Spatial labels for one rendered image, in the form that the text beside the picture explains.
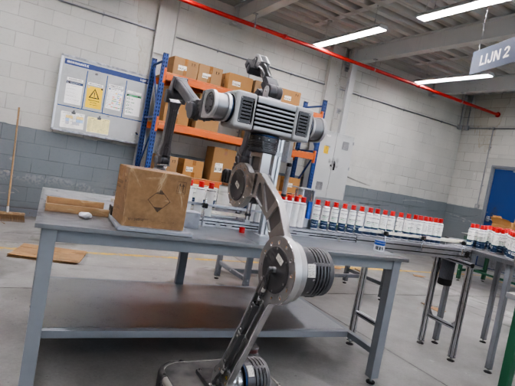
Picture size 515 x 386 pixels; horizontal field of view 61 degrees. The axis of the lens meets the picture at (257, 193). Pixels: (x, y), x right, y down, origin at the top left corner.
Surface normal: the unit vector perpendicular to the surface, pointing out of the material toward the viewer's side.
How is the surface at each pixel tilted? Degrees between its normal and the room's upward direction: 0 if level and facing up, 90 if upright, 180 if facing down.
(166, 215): 90
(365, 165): 90
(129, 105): 90
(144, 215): 90
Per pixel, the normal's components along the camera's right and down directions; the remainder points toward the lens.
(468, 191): -0.86, -0.13
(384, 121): 0.48, 0.14
